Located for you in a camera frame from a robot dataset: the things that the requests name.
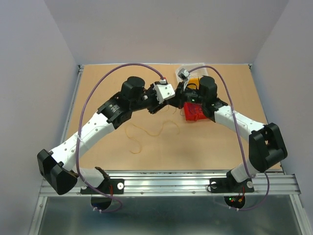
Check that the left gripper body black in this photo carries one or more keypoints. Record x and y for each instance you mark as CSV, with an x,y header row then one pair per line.
x,y
150,102

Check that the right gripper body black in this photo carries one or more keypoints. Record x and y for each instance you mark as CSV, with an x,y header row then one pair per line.
x,y
193,96

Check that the yellow plastic bin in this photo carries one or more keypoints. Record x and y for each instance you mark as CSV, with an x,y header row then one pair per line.
x,y
194,83

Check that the red plastic bin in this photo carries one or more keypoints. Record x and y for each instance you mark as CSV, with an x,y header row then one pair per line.
x,y
193,112

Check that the white plastic bin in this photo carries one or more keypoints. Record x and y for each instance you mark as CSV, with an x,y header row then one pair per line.
x,y
195,74

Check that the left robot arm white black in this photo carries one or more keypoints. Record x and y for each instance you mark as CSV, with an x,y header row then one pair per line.
x,y
57,166

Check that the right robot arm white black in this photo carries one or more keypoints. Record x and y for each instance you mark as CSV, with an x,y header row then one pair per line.
x,y
266,146

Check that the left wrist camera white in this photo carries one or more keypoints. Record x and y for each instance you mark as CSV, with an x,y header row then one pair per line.
x,y
164,92

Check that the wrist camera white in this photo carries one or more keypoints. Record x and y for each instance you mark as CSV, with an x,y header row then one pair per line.
x,y
164,92
185,76

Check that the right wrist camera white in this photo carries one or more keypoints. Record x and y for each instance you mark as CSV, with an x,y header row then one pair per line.
x,y
185,76

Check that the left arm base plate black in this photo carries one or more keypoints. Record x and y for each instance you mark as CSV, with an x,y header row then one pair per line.
x,y
111,186

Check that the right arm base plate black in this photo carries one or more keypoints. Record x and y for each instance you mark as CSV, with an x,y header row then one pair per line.
x,y
225,185

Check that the aluminium frame rail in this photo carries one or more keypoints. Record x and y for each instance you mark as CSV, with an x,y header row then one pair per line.
x,y
191,183

